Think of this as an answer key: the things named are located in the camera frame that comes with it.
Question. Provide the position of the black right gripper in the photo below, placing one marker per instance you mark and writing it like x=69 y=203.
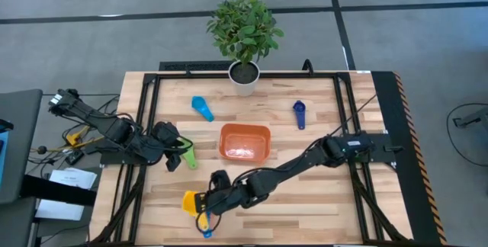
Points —
x=225 y=201

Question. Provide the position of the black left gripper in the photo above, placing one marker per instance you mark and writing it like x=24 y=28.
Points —
x=165 y=132

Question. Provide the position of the yellow measuring cup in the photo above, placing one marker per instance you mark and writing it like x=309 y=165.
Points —
x=189 y=203

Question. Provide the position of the green measuring cup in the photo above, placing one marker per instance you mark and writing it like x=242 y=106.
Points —
x=190 y=160

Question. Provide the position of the large blue measuring cup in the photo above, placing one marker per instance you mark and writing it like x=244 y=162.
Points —
x=207 y=234

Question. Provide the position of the cyan measuring cup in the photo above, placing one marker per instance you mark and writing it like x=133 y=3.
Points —
x=199 y=104

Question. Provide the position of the orange plastic basket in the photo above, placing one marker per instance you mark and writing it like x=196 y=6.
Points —
x=244 y=140

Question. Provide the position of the small dark blue measuring cup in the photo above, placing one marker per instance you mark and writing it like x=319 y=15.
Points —
x=299 y=106

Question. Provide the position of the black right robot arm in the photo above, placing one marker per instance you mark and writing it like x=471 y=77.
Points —
x=289 y=170

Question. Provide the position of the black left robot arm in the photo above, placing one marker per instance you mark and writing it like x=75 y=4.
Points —
x=114 y=129

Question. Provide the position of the black grille strip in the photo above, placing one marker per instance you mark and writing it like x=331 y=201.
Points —
x=190 y=66

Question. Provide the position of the white plant pot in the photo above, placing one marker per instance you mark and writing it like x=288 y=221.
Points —
x=244 y=87

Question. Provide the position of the small black box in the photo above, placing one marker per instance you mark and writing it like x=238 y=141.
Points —
x=74 y=157

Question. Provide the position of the yellow connector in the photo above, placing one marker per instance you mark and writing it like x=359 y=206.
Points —
x=73 y=138

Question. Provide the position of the white paper sheets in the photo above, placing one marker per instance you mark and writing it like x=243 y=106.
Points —
x=72 y=178

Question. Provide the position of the green leafy plant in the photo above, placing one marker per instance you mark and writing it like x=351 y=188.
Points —
x=244 y=29

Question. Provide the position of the black bar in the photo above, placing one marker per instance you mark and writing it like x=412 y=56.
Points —
x=57 y=193

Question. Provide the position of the black clamp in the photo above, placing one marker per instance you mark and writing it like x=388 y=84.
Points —
x=308 y=67

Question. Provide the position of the gray desk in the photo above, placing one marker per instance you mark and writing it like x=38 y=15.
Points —
x=19 y=144

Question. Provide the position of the blue box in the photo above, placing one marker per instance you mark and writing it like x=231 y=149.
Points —
x=3 y=155

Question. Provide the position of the black mat with hazard stripe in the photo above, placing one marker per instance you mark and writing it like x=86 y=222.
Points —
x=389 y=106

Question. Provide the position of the gray stand leg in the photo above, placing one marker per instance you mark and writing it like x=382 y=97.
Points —
x=474 y=117

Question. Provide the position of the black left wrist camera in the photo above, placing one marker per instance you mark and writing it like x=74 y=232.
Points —
x=173 y=162

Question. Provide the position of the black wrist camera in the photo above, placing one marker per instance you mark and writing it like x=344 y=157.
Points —
x=220 y=178
x=173 y=162

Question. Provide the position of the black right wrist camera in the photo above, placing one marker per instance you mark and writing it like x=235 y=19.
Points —
x=220 y=178

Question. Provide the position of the black aluminium table frame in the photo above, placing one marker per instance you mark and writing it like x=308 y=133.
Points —
x=190 y=75

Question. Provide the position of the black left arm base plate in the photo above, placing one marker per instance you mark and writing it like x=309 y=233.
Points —
x=110 y=159

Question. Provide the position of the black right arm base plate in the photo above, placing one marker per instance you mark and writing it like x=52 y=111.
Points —
x=381 y=146

